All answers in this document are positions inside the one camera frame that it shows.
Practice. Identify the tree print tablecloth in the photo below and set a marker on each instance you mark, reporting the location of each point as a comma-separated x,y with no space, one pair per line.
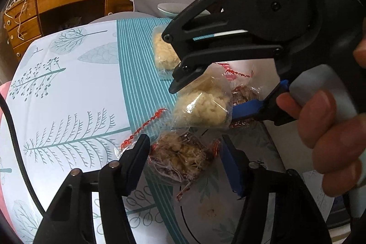
71,89

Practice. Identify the nut brittle packet red edges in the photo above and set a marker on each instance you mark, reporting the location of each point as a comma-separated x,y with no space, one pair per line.
243,92
180,155

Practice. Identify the puffed rice cake packet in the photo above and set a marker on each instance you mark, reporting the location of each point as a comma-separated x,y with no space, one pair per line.
164,52
200,106

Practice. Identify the person's right hand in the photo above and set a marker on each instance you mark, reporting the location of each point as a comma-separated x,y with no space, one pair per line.
337,152

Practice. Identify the pink cushion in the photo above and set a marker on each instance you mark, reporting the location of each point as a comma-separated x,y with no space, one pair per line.
4,89

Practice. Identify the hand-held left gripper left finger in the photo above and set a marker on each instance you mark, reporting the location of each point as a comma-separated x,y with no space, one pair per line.
137,164

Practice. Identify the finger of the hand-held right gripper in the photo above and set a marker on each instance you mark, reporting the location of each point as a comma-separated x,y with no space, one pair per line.
246,109
200,18

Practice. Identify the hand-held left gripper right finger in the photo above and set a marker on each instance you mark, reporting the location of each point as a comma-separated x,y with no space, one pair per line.
234,169

